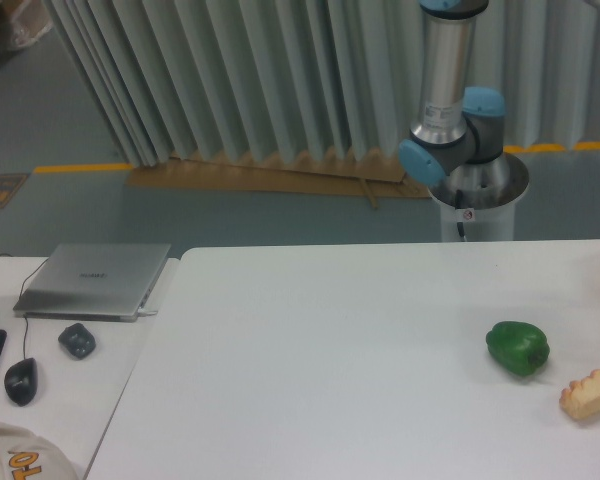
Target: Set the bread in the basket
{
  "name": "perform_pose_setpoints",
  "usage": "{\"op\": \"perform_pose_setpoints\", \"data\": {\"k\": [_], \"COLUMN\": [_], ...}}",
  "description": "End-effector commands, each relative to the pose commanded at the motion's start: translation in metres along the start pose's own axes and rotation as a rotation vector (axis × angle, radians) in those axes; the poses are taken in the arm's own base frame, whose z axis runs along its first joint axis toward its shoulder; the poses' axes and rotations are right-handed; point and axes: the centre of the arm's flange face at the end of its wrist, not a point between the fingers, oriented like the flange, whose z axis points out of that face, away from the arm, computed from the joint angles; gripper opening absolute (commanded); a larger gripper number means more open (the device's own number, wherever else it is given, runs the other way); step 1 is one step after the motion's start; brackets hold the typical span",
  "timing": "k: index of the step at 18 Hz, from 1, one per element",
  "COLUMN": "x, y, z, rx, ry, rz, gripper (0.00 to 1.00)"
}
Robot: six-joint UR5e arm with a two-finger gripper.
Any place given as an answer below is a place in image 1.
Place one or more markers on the black computer mouse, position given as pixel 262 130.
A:
pixel 21 382

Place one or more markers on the golden bread loaf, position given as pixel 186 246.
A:
pixel 581 399

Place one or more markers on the flat brown cardboard sheet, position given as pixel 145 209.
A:
pixel 372 177

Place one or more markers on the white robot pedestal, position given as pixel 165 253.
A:
pixel 477 212

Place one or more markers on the silver closed laptop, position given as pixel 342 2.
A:
pixel 94 281

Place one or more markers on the grey pleated curtain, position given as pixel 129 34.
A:
pixel 260 78

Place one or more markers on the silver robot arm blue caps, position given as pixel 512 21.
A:
pixel 455 145

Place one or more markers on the green bell pepper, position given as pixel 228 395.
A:
pixel 520 348

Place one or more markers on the beige cap with orange print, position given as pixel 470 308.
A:
pixel 25 455

